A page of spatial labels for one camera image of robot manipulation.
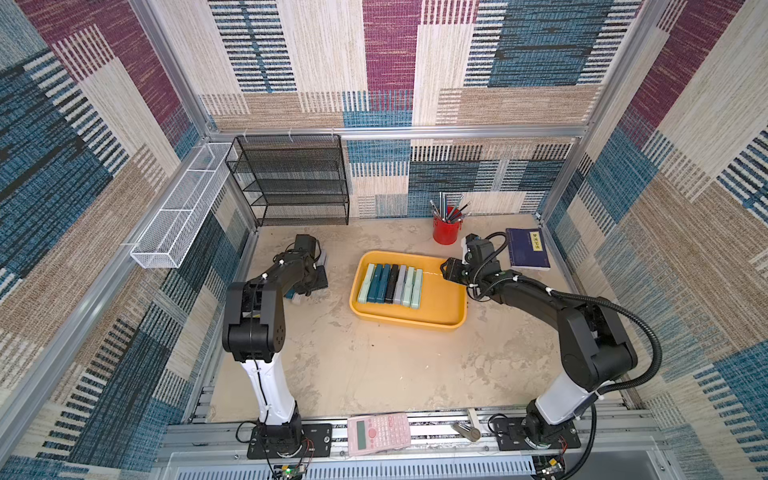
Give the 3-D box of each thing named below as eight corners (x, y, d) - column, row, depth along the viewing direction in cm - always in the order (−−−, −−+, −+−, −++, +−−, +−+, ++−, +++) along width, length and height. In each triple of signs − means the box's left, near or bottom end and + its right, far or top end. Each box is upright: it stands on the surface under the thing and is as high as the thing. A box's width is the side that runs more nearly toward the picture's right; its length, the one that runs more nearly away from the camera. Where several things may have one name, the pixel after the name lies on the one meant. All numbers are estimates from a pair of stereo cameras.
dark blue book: (511, 267, 110) (513, 262, 107) (505, 231, 121) (507, 226, 119) (547, 270, 109) (550, 265, 106) (537, 233, 120) (540, 228, 118)
